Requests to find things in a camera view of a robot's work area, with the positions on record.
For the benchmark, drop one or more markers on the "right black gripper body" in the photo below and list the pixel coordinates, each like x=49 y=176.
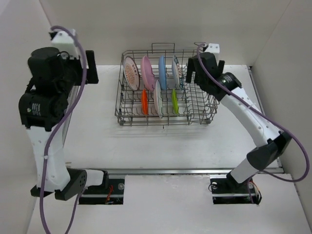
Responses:
x=201 y=82

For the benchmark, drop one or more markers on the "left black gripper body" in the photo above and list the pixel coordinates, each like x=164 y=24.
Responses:
x=75 y=75

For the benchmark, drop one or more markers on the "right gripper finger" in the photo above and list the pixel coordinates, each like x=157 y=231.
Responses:
x=190 y=70
x=221 y=65

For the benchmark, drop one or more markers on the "small green plate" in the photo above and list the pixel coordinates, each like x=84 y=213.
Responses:
x=174 y=102

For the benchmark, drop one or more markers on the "white plate dark line emblem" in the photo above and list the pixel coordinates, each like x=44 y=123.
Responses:
x=158 y=99

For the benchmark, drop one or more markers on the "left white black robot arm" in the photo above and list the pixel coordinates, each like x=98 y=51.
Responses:
x=41 y=108

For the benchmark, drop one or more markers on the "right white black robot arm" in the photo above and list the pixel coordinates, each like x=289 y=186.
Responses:
x=270 y=142

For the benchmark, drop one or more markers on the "white plate teal lettered rim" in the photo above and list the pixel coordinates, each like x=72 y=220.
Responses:
x=177 y=72

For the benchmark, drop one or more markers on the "blue plate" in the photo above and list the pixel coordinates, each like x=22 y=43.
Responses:
x=162 y=73

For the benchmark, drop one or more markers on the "white plate orange sunburst pattern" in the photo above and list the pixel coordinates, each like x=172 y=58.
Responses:
x=131 y=73

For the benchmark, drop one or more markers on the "pink plate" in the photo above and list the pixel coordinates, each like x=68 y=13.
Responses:
x=147 y=73

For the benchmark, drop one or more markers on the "small orange plate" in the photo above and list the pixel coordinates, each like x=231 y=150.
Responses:
x=144 y=102

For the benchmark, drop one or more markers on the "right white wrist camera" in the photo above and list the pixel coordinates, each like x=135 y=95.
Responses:
x=213 y=48

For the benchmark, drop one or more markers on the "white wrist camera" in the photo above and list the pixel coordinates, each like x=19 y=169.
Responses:
x=63 y=42
x=213 y=48

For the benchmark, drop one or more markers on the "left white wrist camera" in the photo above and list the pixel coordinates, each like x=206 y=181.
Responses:
x=63 y=42

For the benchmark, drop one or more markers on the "right aluminium rail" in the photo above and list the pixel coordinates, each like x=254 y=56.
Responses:
x=279 y=168

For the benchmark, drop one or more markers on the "grey wire dish rack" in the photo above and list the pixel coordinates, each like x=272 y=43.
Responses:
x=195 y=106

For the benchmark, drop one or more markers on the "front aluminium rail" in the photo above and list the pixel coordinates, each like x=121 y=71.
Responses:
x=157 y=171

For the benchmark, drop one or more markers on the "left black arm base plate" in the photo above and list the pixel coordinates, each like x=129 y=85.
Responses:
x=99 y=195

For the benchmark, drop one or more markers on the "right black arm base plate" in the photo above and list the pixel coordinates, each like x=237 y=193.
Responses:
x=223 y=193

